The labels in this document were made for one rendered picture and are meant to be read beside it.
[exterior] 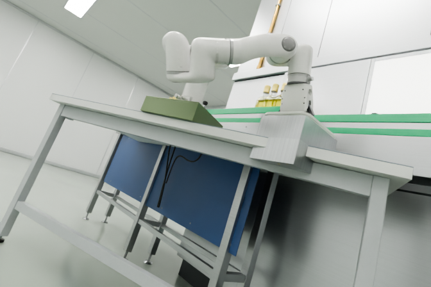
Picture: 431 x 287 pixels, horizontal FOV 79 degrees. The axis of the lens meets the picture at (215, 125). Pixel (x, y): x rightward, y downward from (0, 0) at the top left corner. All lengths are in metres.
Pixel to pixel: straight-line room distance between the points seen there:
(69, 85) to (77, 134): 1.10
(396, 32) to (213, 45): 0.93
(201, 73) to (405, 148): 0.67
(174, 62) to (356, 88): 0.84
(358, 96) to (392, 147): 0.40
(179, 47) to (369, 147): 0.73
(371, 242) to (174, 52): 0.81
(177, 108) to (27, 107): 5.72
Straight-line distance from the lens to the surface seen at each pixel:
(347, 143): 1.06
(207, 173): 1.33
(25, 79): 6.66
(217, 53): 0.86
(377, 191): 0.87
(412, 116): 1.06
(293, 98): 0.91
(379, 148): 1.02
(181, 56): 0.94
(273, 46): 0.85
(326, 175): 0.87
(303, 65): 0.92
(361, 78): 1.39
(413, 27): 1.51
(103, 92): 6.92
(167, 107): 1.07
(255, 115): 1.25
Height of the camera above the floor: 0.53
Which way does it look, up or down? 14 degrees up
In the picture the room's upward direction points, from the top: 19 degrees clockwise
